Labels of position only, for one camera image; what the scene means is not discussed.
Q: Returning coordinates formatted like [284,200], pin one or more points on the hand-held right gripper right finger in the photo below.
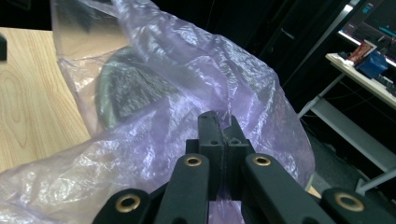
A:
[234,146]

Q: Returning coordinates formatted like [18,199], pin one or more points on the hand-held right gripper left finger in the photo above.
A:
[212,140]

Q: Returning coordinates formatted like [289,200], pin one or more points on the translucent purple plastic bag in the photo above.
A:
[174,62]

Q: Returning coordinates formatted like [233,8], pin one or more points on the dark grey object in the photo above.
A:
[130,87]

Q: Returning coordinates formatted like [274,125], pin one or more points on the grey metal stand pole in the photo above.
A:
[323,34]

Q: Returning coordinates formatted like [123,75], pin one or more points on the red packet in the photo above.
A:
[361,51]

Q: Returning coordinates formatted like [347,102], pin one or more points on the blue box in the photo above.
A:
[372,63]

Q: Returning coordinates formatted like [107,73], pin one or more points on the black keyboard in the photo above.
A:
[387,84]

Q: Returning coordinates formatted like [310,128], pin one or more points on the computer monitor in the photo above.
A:
[376,18]

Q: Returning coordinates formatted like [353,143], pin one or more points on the small black object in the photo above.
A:
[2,46]

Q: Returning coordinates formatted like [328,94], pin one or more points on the white desk with grey frame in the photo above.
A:
[342,124]

